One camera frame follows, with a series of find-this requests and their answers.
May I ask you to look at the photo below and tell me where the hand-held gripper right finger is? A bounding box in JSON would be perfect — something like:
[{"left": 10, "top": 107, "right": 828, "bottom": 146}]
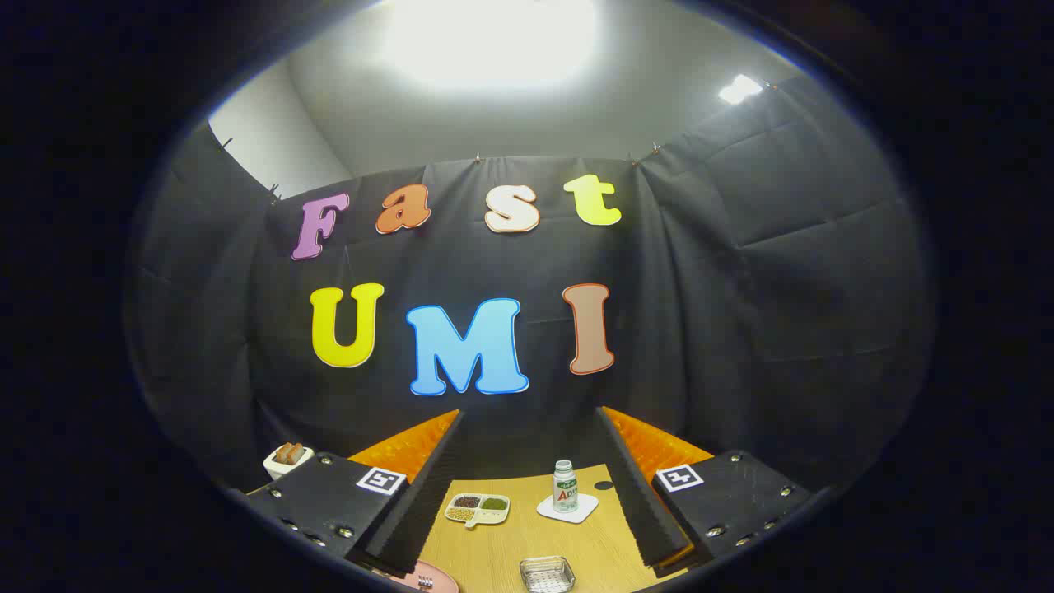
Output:
[{"left": 595, "top": 405, "right": 813, "bottom": 570}]

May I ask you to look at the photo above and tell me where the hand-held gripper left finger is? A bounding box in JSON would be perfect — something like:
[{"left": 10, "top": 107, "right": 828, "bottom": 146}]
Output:
[{"left": 245, "top": 409, "right": 466, "bottom": 576}]

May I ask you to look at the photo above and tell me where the white divided dish with beans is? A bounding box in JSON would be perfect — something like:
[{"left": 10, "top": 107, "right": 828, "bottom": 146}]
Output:
[{"left": 445, "top": 493, "right": 511, "bottom": 529}]

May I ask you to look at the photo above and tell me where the white square coaster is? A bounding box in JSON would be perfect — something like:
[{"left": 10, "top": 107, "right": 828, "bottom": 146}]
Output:
[{"left": 537, "top": 493, "right": 599, "bottom": 524}]

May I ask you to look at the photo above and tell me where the white drink bottle green cap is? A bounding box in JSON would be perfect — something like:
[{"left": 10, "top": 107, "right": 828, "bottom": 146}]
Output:
[{"left": 553, "top": 460, "right": 579, "bottom": 513}]

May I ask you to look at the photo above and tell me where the pink round plate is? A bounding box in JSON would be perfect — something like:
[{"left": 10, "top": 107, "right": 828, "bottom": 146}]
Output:
[{"left": 387, "top": 560, "right": 460, "bottom": 593}]

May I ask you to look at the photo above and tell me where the white toaster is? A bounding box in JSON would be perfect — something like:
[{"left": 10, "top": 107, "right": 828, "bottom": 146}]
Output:
[{"left": 263, "top": 445, "right": 315, "bottom": 481}]

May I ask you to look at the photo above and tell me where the small ceiling light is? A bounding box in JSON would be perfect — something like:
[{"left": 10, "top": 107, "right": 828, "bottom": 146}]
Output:
[{"left": 718, "top": 74, "right": 763, "bottom": 105}]

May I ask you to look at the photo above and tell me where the large ceiling light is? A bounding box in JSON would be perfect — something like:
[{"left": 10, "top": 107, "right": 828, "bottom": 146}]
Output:
[{"left": 385, "top": 0, "right": 599, "bottom": 89}]

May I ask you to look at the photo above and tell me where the metal wire basket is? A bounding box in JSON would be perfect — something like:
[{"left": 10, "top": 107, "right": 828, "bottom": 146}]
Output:
[{"left": 520, "top": 556, "right": 576, "bottom": 593}]

